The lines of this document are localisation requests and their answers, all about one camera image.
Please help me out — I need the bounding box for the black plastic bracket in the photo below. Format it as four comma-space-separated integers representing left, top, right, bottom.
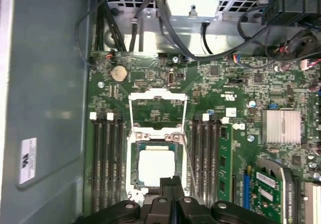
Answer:
260, 0, 321, 29

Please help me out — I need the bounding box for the silver chipset heatsink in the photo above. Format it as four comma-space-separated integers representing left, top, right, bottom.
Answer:
262, 109, 302, 145

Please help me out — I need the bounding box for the silver CPU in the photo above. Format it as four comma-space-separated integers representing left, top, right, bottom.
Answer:
136, 141, 179, 187

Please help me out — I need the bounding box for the metal wire locking lever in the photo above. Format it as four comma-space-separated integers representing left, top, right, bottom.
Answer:
183, 135, 197, 197

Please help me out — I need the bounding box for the coin cell battery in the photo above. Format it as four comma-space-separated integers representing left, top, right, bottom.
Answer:
111, 66, 129, 83

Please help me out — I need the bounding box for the green motherboard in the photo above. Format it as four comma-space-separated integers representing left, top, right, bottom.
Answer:
86, 50, 321, 224

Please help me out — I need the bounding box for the black graphics card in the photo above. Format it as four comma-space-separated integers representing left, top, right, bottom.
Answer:
242, 158, 302, 224

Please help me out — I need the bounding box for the black round speaker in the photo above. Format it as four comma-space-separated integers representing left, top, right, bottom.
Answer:
287, 29, 317, 59

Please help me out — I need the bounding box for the metal socket cover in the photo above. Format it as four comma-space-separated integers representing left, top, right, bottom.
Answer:
127, 88, 189, 135

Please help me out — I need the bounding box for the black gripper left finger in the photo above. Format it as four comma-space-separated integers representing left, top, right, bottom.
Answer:
76, 176, 175, 224

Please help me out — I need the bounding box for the white case label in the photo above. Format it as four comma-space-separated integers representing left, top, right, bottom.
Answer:
19, 137, 38, 185

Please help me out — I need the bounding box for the CPU socket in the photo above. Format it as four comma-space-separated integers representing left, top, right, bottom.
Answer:
126, 133, 188, 202

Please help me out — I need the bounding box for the black PC case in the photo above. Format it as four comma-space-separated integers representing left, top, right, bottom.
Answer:
0, 0, 321, 224

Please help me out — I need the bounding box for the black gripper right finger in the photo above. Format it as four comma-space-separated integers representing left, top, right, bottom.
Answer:
173, 175, 289, 224

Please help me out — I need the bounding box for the green RAM stick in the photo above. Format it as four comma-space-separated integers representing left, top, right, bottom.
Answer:
218, 123, 234, 202

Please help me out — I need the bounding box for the thin black wire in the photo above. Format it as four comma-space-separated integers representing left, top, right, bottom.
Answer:
74, 5, 109, 67

